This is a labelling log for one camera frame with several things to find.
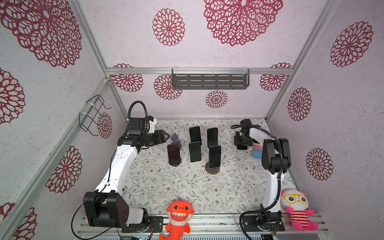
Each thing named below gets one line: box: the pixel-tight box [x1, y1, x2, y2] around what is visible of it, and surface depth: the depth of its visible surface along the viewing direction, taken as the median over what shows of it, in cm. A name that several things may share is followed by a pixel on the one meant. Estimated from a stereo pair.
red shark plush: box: [159, 196, 194, 240], surface depth 71 cm
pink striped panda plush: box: [280, 188, 319, 231], surface depth 74 cm
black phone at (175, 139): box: [170, 132, 181, 145], surface depth 102 cm
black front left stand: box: [168, 156, 182, 167], surface depth 96 cm
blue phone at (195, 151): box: [188, 141, 202, 163], surface depth 91 cm
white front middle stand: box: [190, 161, 202, 171], surface depth 96 cm
